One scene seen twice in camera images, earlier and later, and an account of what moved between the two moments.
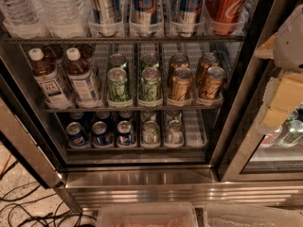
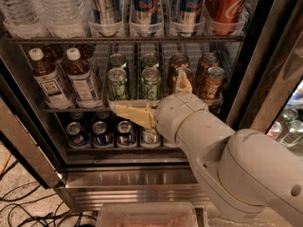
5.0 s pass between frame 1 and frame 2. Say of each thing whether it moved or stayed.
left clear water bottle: stayed
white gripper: moved
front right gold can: stayed
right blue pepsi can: stayed
